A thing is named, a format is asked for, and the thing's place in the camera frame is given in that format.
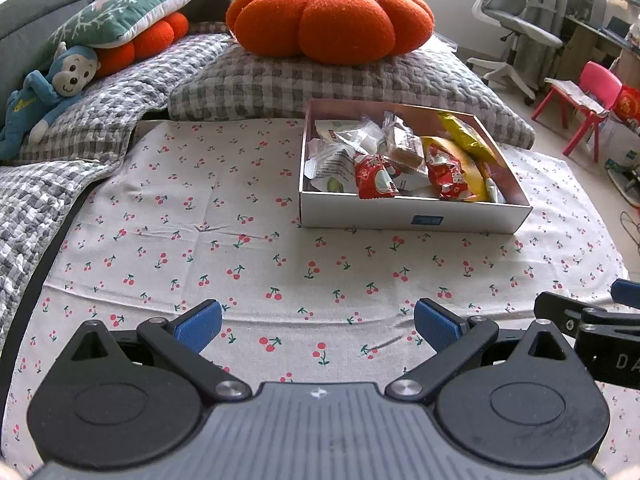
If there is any clear brown cake packet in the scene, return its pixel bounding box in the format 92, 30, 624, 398
382, 109, 426, 176

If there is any silver snack packet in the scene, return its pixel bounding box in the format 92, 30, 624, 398
482, 177, 506, 205

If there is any grey checked blanket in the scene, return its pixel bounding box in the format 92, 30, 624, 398
0, 34, 231, 342

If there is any clear white pastry packet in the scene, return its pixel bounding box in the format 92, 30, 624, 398
334, 117, 386, 156

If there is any large orange pumpkin pillow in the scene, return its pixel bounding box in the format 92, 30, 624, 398
225, 0, 436, 66

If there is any small orange pumpkin pillow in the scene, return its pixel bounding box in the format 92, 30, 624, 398
92, 11, 190, 79

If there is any grey headboard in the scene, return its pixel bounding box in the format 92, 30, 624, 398
0, 0, 96, 66

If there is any blue monkey plush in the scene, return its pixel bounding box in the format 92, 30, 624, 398
0, 42, 101, 161

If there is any red snack packet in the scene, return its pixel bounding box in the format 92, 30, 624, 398
353, 153, 401, 200
427, 142, 476, 202

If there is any cherry print bed sheet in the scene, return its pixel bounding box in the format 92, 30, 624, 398
0, 117, 640, 477

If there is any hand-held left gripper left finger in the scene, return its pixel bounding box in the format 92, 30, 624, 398
44, 299, 253, 404

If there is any white green-print snack packet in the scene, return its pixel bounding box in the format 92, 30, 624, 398
305, 140, 361, 195

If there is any wooden desk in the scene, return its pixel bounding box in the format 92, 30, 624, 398
557, 0, 640, 82

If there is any pink cardboard box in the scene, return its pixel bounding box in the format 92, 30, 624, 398
298, 98, 534, 235

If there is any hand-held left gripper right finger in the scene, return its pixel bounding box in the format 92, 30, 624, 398
384, 297, 596, 404

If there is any patterned cloth on chair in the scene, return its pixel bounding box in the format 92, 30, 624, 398
544, 77, 609, 114

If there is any green snowflake pillow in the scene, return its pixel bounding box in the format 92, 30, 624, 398
37, 0, 210, 69

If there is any red gift bag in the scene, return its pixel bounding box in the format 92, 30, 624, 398
612, 84, 640, 124

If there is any small yellow snack packet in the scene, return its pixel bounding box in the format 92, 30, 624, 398
437, 111, 501, 164

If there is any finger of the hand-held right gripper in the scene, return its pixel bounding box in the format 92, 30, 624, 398
610, 278, 640, 307
533, 291, 594, 335

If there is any white cardboard box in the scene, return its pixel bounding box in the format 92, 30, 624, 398
594, 117, 640, 171

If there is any pink plastic child chair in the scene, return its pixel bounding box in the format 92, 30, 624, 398
531, 61, 624, 163

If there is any black cable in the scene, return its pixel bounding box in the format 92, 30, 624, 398
619, 209, 640, 252

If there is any large yellow snack packet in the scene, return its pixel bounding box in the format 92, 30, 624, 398
420, 136, 494, 204

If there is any grey office chair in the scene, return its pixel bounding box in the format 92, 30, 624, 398
472, 0, 564, 101

